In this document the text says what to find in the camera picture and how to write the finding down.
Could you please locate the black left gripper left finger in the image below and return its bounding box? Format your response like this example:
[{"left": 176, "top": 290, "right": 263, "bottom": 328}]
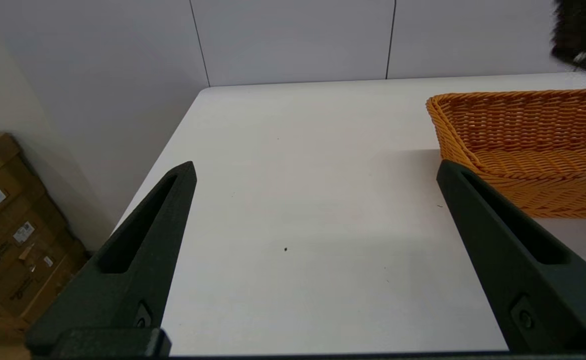
[{"left": 25, "top": 161, "right": 197, "bottom": 352}]

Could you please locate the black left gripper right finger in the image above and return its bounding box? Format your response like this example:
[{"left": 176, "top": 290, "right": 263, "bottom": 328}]
[{"left": 436, "top": 160, "right": 586, "bottom": 354}]

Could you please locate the orange wicker basket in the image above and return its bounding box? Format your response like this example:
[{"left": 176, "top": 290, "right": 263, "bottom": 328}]
[{"left": 425, "top": 89, "right": 586, "bottom": 219}]

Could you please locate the dark brown wicker basket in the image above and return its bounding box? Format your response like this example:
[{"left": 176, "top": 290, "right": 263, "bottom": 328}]
[{"left": 550, "top": 0, "right": 586, "bottom": 77}]

